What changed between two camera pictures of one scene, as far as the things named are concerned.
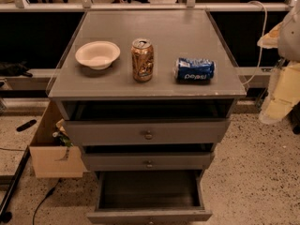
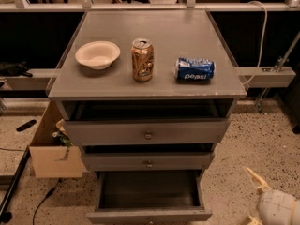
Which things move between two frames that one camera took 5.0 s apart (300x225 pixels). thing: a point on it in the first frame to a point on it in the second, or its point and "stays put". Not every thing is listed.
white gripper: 291,37 to 274,205
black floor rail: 5,212 stays put
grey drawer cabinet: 147,91 stays put
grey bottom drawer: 149,198 stays put
